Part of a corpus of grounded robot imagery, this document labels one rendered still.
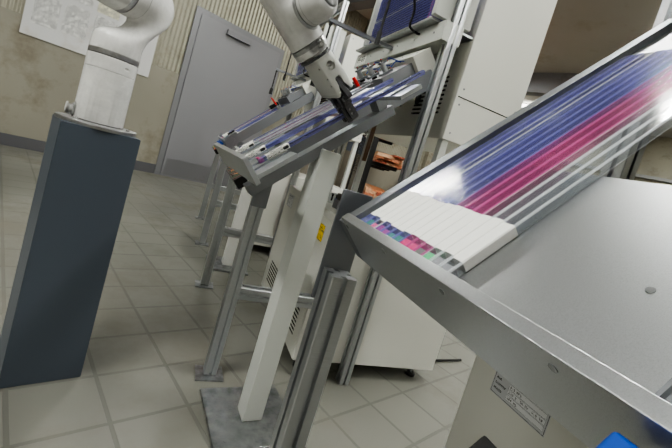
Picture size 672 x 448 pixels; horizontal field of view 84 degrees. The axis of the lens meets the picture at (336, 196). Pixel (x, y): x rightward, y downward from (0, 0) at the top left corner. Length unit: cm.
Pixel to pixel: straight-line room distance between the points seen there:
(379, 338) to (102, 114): 122
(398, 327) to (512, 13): 130
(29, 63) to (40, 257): 398
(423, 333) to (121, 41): 146
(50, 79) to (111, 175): 396
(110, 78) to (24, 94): 393
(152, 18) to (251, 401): 110
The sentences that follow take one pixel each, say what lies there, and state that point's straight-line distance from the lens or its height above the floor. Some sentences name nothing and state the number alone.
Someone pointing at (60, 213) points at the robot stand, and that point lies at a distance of 117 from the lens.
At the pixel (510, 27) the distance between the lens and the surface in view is 171.
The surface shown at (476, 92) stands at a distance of 159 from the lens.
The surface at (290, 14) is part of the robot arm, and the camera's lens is 86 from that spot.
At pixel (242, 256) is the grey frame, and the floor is 42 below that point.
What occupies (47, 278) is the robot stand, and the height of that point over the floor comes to 30.
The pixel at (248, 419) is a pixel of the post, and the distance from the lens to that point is 128.
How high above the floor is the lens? 79
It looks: 5 degrees down
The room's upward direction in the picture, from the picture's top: 17 degrees clockwise
